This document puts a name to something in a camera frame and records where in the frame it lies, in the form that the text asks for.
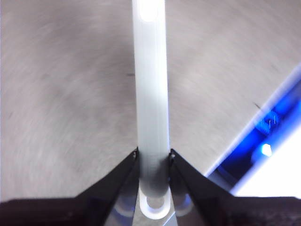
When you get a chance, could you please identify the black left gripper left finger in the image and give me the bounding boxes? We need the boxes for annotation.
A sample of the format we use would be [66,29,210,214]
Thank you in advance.
[0,147,140,226]

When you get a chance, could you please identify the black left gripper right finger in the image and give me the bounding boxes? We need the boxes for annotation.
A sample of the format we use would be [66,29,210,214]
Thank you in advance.
[168,148,301,226]

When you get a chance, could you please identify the sponge cup brush grey handle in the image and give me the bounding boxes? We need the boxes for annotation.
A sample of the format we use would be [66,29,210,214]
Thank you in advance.
[131,0,172,221]

